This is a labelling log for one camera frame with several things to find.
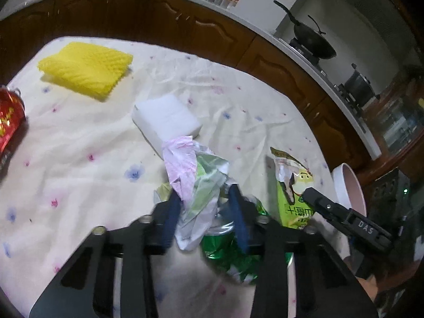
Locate white sponge block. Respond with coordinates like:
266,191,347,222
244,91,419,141
131,93,204,160

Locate green snack packet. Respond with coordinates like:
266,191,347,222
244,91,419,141
270,146,316,231

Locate floral tablecloth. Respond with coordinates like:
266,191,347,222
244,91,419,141
0,36,335,318

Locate pink paper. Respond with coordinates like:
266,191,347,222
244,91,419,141
162,135,198,203

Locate yellow foam fruit net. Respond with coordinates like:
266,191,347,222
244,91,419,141
37,42,134,102

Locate crushed red can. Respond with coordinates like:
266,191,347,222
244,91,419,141
0,85,27,174

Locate gas stove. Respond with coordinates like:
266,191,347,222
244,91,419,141
288,37,369,130

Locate wooden glass-door cabinet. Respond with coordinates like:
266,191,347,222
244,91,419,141
360,68,424,181

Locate black wok with lid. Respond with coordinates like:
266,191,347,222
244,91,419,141
273,0,337,60

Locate grey kitchen countertop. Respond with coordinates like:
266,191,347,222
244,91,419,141
0,0,382,160

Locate black stock pot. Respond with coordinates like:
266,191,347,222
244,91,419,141
344,63,380,107

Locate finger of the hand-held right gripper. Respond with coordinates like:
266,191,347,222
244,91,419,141
303,187,395,256

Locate pink bin with white rim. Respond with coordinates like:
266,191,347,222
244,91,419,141
332,162,368,263

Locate crushed green can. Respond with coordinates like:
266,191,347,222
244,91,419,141
200,202,294,286

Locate wooden lower cabinets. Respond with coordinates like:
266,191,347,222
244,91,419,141
0,0,372,173

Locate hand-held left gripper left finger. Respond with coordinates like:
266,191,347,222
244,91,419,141
29,190,181,318

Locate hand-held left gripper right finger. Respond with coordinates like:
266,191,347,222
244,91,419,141
228,184,380,318

